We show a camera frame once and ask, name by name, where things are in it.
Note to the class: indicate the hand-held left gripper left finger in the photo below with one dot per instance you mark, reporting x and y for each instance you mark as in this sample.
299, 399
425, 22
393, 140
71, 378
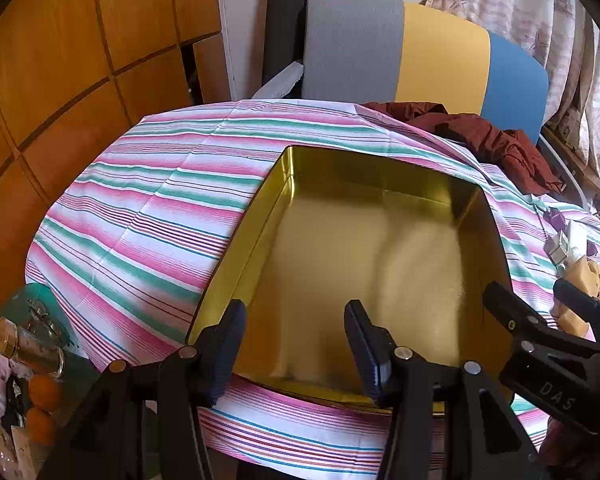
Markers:
229, 357

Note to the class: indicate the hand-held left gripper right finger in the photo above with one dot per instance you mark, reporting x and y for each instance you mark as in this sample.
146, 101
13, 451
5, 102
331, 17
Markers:
369, 357

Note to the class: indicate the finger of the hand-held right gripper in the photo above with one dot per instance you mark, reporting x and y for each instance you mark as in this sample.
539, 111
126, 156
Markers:
587, 310
512, 310

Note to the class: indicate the tan box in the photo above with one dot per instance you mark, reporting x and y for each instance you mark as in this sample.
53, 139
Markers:
582, 280

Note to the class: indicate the gold tin box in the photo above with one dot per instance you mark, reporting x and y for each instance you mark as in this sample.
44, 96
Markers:
330, 240

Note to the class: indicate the purple small item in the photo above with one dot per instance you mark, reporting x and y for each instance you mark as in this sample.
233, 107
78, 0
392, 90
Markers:
593, 250
554, 219

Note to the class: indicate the small white green box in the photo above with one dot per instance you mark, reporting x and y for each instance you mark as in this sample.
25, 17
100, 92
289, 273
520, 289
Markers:
559, 249

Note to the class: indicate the white flat box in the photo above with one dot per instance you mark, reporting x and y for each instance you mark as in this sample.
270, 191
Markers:
582, 235

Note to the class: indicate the wooden windowsill shelf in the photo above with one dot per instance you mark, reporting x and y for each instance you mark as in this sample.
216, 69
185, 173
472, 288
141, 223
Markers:
590, 180

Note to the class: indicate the green plastic bag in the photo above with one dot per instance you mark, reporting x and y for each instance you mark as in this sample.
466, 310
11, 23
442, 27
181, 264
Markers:
75, 340

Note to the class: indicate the pink green striped tablecloth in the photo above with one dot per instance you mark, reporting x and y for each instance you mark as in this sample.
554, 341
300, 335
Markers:
130, 220

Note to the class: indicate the dark red cloth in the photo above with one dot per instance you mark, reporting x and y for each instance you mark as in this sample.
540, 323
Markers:
480, 135

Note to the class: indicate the orange fruit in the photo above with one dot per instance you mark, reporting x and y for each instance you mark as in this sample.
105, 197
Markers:
46, 392
40, 426

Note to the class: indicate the glass jar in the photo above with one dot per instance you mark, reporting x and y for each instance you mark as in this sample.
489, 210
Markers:
27, 350

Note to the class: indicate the grey yellow blue foam mat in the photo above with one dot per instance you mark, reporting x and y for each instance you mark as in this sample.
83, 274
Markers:
430, 55

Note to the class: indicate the patterned beige curtain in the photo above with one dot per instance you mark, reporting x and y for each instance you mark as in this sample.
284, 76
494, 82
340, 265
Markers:
545, 20

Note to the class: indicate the wooden wardrobe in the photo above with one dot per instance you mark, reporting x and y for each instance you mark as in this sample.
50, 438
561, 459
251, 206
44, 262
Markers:
70, 60

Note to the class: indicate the black rolled mat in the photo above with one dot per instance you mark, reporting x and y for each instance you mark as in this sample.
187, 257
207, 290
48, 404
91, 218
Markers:
282, 20

